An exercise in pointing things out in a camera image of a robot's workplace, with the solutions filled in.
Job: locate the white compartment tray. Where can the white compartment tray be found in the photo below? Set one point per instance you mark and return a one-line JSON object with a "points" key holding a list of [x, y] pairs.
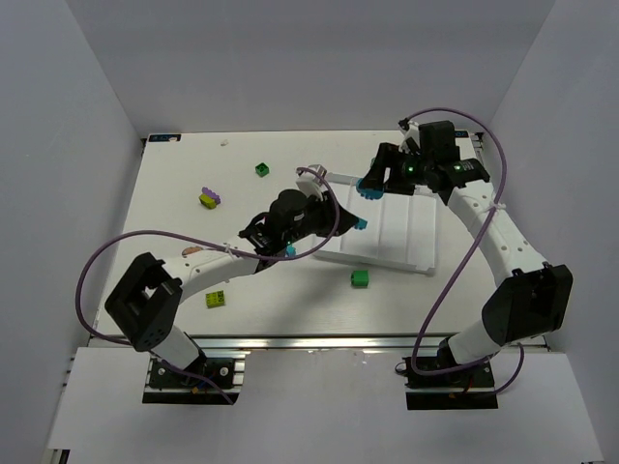
{"points": [[400, 232]]}

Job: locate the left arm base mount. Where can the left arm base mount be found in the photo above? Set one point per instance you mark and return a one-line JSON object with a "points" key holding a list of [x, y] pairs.
{"points": [[217, 382]]}

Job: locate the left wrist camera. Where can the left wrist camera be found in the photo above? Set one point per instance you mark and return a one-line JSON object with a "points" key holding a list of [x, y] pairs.
{"points": [[310, 182]]}

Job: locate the green square lego far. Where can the green square lego far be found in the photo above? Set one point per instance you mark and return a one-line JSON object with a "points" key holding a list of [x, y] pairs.
{"points": [[262, 170]]}

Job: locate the dark label sticker left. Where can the dark label sticker left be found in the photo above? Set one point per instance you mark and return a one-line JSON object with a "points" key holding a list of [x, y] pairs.
{"points": [[164, 138]]}

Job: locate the purple scalloped lego brick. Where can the purple scalloped lego brick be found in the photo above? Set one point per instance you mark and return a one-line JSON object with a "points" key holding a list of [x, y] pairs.
{"points": [[211, 194]]}

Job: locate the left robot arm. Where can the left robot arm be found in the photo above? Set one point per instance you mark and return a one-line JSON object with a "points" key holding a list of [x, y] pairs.
{"points": [[144, 302]]}

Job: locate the teal curved large lego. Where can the teal curved large lego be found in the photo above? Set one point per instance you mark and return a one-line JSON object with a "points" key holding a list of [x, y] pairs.
{"points": [[374, 192]]}

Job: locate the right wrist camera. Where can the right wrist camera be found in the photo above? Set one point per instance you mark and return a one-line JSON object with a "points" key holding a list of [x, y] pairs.
{"points": [[410, 136]]}

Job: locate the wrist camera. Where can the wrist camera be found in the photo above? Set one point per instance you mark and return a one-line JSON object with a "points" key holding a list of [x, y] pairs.
{"points": [[310, 182], [410, 136]]}

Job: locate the teal 2x4 lego brick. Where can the teal 2x4 lego brick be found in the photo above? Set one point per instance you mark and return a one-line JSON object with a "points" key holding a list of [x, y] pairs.
{"points": [[361, 224]]}

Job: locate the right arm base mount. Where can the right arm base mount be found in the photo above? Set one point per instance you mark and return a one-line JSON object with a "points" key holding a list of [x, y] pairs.
{"points": [[471, 389]]}

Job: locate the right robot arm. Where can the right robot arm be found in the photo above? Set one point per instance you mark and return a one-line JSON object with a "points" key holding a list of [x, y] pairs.
{"points": [[531, 295]]}

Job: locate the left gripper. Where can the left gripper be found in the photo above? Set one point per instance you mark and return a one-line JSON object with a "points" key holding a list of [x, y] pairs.
{"points": [[327, 216]]}

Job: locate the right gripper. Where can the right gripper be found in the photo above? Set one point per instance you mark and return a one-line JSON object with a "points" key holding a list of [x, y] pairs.
{"points": [[383, 168]]}

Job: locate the lime 2x2 lego brick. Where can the lime 2x2 lego brick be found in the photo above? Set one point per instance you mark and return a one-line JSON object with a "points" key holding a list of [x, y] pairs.
{"points": [[215, 299]]}

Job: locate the lime curved lego brick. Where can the lime curved lego brick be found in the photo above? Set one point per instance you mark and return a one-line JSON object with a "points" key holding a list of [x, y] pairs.
{"points": [[207, 201]]}

